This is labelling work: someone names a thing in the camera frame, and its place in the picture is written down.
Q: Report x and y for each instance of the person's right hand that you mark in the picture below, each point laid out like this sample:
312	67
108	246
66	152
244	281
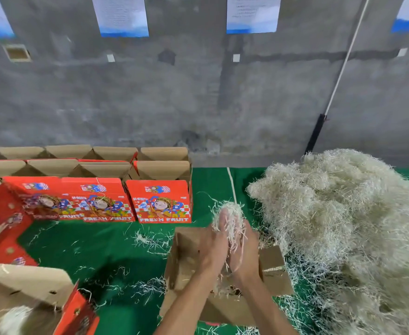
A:
246	258

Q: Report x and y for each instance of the person's left hand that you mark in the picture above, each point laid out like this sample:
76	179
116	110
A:
215	251

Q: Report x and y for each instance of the pile of shredded paper filler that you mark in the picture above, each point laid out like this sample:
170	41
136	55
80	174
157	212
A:
351	226

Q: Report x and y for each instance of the group of red fruit boxes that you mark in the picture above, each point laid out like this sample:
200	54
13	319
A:
86	185

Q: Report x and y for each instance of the person's left forearm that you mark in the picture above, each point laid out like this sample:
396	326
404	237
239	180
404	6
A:
187	307

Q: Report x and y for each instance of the person's right forearm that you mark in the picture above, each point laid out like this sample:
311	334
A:
267	310

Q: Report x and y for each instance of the white pole with black grip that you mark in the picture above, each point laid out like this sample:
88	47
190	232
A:
314	136

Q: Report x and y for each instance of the yellow framed wall plate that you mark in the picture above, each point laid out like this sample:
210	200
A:
17	53

